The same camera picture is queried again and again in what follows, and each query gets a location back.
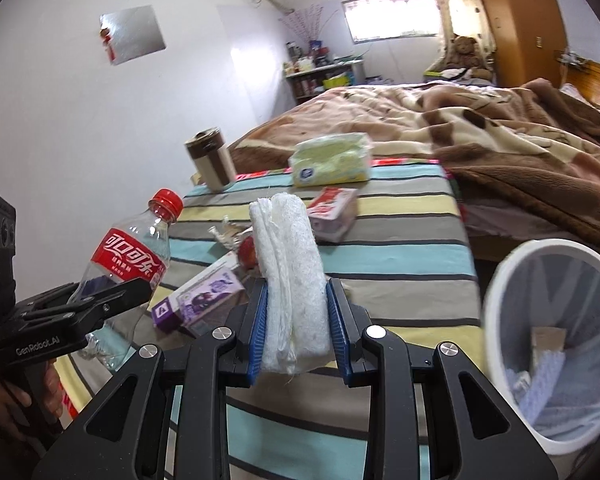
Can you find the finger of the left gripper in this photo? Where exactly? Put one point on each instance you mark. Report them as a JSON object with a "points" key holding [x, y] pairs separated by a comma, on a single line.
{"points": [[101, 298]]}

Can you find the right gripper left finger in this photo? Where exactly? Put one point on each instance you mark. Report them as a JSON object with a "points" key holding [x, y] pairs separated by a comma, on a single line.
{"points": [[230, 356]]}

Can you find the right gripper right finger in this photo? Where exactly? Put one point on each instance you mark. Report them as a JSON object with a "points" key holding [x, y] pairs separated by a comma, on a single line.
{"points": [[368, 355]]}

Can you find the red label cola bottle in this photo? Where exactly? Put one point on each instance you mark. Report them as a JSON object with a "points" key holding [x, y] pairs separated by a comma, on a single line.
{"points": [[136, 247]]}

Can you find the white towel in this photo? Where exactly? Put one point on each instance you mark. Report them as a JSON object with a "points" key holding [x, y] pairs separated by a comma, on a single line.
{"points": [[297, 337]]}

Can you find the strawberry milk carton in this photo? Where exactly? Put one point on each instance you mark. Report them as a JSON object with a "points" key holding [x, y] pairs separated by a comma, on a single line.
{"points": [[332, 213]]}

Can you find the patterned snack wrapper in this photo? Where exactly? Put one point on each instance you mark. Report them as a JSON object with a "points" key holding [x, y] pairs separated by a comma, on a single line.
{"points": [[230, 234]]}

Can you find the white trash item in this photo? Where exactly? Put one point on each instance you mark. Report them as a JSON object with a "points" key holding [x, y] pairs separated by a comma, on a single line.
{"points": [[532, 389]]}

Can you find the white round trash bin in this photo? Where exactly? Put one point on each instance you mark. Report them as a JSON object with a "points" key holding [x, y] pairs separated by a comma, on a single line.
{"points": [[545, 344]]}

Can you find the left hand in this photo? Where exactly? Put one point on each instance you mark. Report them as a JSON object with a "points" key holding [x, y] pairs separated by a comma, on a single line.
{"points": [[12, 397]]}

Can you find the purple white carton box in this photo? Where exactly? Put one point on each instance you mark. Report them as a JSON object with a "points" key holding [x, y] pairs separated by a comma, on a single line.
{"points": [[213, 290]]}

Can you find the striped colourful bed cover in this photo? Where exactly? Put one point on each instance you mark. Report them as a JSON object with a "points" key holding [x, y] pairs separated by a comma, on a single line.
{"points": [[406, 260]]}

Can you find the beige brown travel mug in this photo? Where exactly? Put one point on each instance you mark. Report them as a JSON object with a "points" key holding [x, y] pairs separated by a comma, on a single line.
{"points": [[210, 154]]}

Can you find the green tissue pack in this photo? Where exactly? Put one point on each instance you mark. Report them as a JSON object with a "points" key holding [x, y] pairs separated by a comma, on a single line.
{"points": [[337, 158]]}

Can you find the brown patterned fleece blanket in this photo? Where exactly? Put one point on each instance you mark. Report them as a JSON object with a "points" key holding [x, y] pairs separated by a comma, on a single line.
{"points": [[532, 146]]}

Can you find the cluttered side shelf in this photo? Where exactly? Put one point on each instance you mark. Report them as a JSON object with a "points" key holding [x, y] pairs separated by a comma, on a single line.
{"points": [[308, 74]]}

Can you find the brown teddy bear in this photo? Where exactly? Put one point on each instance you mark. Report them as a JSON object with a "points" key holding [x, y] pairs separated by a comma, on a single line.
{"points": [[464, 54]]}

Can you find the decorative twig branches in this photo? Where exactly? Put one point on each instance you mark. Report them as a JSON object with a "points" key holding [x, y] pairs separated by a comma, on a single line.
{"points": [[307, 24]]}

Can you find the wooden headboard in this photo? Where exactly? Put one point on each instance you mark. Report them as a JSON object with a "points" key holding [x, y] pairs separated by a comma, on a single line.
{"points": [[585, 77]]}

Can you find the wooden wardrobe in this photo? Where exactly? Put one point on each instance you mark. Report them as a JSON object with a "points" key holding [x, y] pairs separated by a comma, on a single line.
{"points": [[529, 35]]}

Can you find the silver wall panel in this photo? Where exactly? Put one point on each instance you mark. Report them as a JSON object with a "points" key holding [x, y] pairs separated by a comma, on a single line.
{"points": [[130, 33]]}

